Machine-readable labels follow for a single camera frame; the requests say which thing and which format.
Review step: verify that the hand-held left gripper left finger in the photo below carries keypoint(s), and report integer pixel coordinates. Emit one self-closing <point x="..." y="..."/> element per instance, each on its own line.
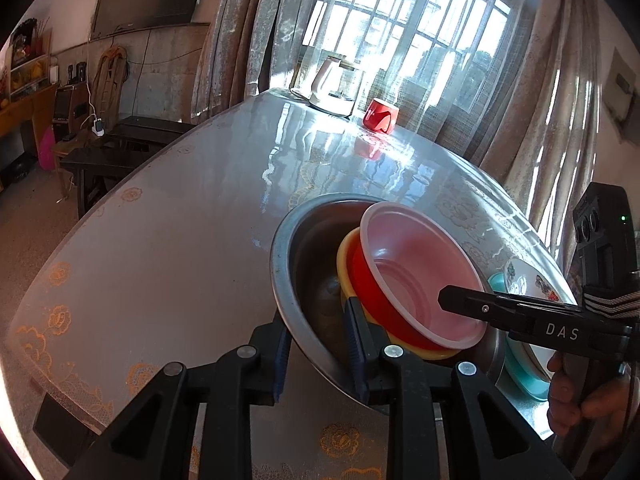
<point x="280" y="365"/>

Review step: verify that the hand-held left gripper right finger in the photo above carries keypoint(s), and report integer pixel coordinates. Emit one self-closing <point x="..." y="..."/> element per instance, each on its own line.
<point x="357" y="345"/>

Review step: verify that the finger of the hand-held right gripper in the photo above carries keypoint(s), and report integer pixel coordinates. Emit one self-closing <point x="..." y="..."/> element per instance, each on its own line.
<point x="550" y="304"/>
<point x="475" y="307"/>

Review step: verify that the white plate with red print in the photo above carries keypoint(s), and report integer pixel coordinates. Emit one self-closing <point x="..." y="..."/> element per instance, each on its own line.
<point x="520" y="280"/>

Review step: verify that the yellow plastic bowl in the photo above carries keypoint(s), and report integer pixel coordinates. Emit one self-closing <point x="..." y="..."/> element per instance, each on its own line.
<point x="425" y="353"/>

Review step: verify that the red plastic bowl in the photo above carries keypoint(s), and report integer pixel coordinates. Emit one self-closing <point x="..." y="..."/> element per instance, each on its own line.
<point x="415" y="270"/>

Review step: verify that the teal plastic plate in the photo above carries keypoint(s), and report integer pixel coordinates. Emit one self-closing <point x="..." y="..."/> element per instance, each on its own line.
<point x="525" y="385"/>

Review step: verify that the stainless steel bowl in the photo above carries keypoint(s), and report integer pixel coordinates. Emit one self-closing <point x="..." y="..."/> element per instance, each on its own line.
<point x="310" y="260"/>

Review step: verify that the person's right hand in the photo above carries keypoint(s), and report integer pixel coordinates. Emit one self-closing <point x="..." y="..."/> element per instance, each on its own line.
<point x="562" y="395"/>

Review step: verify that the grey patterned curtain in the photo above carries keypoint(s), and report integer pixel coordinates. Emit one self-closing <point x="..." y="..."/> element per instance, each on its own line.
<point x="550" y="135"/>
<point x="235" y="35"/>

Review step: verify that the red cup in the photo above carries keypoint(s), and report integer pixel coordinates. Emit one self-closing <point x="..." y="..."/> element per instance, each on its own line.
<point x="380" y="117"/>

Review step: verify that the white kettle base tray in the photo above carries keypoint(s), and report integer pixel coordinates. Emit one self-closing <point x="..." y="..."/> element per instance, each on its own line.
<point x="330" y="105"/>

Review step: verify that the white electric kettle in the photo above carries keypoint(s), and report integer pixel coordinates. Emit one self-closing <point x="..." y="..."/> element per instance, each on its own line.
<point x="325" y="77"/>

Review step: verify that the dark wooden bench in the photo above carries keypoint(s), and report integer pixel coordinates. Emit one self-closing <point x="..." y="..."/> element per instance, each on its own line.
<point x="135" y="130"/>

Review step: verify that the barred window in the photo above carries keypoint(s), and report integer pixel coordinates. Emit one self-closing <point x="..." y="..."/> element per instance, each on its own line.
<point x="425" y="20"/>

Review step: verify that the white power strip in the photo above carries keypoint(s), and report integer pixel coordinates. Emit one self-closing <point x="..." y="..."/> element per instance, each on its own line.
<point x="98" y="127"/>

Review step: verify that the pink bag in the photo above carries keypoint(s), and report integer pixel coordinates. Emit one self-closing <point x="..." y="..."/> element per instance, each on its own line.
<point x="46" y="150"/>

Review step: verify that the wooden folding chair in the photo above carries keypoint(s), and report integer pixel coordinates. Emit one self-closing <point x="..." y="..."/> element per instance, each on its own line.
<point x="111" y="85"/>

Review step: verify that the black portable speaker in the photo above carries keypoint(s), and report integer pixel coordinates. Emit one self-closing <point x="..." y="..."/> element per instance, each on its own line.
<point x="69" y="110"/>

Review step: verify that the shelf with ornaments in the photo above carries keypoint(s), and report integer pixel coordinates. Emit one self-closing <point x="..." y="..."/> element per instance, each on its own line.
<point x="30" y="75"/>

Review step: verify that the grey wall box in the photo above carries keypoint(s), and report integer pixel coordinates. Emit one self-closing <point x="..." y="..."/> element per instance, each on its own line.
<point x="625" y="95"/>

